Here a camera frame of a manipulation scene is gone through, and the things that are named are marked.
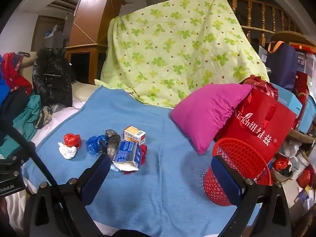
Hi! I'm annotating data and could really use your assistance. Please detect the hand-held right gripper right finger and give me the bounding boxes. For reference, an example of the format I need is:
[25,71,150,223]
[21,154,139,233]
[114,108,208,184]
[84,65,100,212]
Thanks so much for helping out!
[211,155,294,237]

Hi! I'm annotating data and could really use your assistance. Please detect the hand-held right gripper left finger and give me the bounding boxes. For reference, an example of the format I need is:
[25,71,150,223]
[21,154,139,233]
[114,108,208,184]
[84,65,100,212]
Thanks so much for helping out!
[23,154,111,237]

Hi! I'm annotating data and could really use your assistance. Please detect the red mesh basket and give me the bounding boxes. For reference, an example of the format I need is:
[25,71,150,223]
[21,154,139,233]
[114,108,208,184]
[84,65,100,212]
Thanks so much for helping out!
[203,138,272,206]

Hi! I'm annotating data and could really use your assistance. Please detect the blue plastic bag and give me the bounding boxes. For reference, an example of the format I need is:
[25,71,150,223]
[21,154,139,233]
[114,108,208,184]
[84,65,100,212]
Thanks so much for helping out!
[86,135,108,155]

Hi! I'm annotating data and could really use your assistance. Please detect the white tissue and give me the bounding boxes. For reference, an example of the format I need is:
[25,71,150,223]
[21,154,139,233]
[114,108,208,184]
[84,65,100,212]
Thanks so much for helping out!
[58,142,77,160]

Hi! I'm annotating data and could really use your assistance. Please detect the blue and white carton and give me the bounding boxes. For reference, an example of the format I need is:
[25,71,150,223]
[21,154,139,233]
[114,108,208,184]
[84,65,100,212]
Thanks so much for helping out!
[112,141,142,172]

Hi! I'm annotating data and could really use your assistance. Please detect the grey plastic bag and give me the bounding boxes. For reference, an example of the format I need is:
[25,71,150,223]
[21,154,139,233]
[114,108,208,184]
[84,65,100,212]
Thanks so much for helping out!
[99,129,121,161]

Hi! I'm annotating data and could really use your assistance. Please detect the red plastic ball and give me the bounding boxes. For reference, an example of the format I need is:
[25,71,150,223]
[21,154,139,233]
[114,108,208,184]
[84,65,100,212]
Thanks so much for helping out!
[63,133,82,149]

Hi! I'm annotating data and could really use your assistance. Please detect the orange and white box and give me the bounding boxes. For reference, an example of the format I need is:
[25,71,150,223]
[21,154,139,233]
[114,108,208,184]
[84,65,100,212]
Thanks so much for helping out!
[123,126,146,146]

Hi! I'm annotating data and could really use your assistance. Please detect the red and black plastic bag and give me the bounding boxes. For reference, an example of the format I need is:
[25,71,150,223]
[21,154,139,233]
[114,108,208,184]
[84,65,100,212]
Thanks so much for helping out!
[273,158,293,178]

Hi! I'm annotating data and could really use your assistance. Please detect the teal garment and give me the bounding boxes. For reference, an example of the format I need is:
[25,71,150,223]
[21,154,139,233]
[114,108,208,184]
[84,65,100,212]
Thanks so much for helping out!
[0,94,42,153]

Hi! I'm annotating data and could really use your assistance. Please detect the red paper bag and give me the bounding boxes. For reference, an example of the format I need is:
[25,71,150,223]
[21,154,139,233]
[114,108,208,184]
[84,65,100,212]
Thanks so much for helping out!
[215,86,297,168]

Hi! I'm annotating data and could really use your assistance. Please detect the blue blanket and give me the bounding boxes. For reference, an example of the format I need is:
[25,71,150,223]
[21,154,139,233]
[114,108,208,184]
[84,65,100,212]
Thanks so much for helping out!
[21,85,262,236]

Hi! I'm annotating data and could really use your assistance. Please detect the camouflage cloth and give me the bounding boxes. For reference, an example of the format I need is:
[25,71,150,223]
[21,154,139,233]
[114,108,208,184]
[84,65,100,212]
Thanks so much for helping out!
[35,106,53,129]

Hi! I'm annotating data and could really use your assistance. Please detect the dark navy garment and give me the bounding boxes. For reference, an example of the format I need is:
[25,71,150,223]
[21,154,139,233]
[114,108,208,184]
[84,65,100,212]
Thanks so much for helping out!
[0,89,30,129]

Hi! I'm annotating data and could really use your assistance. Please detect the white bed sheet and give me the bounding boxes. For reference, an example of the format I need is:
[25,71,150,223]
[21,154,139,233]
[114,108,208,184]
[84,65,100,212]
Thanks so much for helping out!
[5,99,84,237]

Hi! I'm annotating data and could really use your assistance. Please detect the magenta pillow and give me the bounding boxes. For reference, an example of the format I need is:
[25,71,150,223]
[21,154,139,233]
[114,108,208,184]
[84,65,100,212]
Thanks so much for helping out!
[170,83,253,155]

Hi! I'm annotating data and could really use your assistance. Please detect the cream cushion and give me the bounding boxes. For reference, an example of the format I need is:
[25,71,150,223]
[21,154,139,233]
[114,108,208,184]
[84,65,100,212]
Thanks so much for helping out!
[71,80,95,104]

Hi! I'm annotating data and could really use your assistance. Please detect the red garment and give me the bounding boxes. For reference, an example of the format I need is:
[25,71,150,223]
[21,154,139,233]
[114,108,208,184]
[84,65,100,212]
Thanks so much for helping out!
[0,52,33,95]

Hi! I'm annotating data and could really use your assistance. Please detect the light blue box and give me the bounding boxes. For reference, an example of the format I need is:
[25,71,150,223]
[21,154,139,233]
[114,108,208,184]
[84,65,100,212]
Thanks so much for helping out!
[269,83,303,119]

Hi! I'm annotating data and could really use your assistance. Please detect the shiny red plastic bag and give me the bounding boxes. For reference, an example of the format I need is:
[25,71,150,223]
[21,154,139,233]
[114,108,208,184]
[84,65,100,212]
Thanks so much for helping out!
[243,75,279,100]

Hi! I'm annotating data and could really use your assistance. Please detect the black puffer jacket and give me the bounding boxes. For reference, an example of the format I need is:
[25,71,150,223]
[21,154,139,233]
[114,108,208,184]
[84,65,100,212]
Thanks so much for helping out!
[32,47,76,108]

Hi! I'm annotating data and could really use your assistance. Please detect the red gift box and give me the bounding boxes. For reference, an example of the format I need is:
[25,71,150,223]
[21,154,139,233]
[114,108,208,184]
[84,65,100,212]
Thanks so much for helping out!
[295,71,309,129]

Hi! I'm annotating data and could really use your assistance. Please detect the green floral quilt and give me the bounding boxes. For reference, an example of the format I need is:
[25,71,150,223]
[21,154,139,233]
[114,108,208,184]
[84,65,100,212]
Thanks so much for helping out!
[95,0,271,108]

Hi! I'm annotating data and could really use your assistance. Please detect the grey cardboard boxes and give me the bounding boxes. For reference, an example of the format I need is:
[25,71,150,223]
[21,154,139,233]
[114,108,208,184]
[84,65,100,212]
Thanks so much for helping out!
[44,25,70,48]

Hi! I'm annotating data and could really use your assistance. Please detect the wooden stair railing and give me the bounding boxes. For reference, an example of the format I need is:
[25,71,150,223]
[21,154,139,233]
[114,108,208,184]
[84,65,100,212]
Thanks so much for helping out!
[226,0,304,45]

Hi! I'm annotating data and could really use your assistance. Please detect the black cable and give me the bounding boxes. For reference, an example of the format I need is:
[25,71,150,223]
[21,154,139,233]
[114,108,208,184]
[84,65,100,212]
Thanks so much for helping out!
[0,123,59,186]

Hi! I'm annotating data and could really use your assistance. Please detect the wooden chair frame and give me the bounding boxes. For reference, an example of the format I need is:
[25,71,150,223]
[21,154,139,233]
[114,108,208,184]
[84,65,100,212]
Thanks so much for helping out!
[65,43,108,84]

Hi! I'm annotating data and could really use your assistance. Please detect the navy bag with orange handles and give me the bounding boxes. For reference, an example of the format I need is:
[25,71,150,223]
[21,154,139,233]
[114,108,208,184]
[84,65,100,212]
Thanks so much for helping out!
[265,40,299,92]

